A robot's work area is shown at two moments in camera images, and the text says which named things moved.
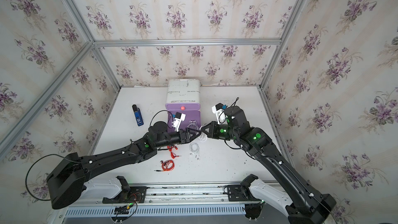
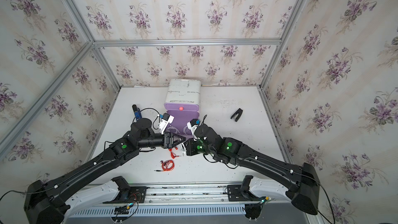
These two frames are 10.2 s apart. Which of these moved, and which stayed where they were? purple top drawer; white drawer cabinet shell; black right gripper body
Moved: black right gripper body
Stayed: purple top drawer; white drawer cabinet shell
